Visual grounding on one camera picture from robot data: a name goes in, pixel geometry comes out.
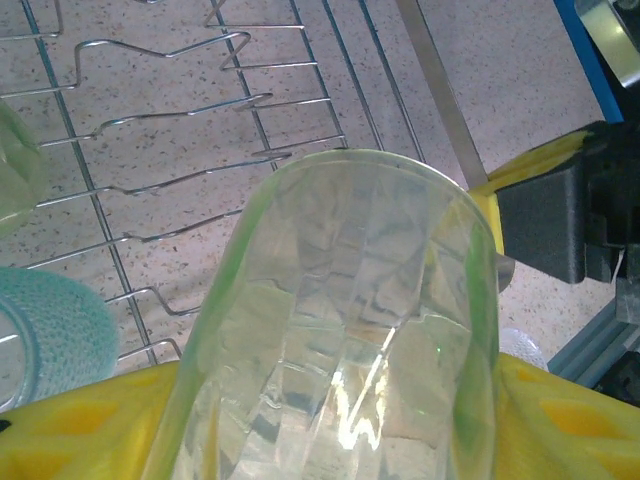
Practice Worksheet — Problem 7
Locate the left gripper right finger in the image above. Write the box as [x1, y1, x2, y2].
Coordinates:
[492, 352, 640, 480]

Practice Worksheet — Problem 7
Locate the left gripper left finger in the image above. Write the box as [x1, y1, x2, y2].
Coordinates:
[0, 360, 186, 480]

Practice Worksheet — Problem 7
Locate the teal plastic cup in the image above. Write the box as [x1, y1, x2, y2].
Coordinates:
[0, 266, 121, 414]

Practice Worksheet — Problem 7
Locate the wire dish rack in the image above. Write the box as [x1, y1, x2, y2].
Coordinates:
[0, 0, 489, 371]

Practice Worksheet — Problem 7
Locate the pale green plastic cup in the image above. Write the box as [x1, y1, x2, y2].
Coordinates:
[0, 102, 46, 239]

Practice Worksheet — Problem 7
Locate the blue table edge strip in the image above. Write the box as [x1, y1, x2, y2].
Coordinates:
[553, 0, 626, 125]

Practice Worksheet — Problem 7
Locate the aluminium frame rail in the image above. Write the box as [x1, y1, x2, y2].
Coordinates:
[547, 294, 640, 396]

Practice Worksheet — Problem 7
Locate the aluminium side rail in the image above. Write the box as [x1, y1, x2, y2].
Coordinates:
[573, 0, 640, 90]

